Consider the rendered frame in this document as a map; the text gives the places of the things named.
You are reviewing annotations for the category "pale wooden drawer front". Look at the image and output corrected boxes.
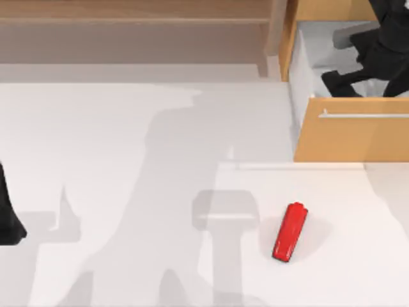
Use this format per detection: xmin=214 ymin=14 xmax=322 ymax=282
xmin=293 ymin=97 xmax=409 ymax=163

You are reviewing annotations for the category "pale brown wooden shelf unit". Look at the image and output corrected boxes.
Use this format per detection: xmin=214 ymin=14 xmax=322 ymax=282
xmin=0 ymin=0 xmax=284 ymax=78

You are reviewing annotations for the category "red stapler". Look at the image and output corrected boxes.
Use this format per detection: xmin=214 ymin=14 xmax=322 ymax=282
xmin=271 ymin=201 xmax=310 ymax=264

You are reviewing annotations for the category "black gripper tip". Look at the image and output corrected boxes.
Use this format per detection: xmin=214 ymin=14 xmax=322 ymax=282
xmin=0 ymin=162 xmax=28 ymax=247

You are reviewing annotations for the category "grey drawer inside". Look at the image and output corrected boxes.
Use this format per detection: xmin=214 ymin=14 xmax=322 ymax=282
xmin=288 ymin=20 xmax=409 ymax=158

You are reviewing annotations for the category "long metal drawer handle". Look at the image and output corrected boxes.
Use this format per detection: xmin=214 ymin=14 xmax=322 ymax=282
xmin=318 ymin=109 xmax=409 ymax=120

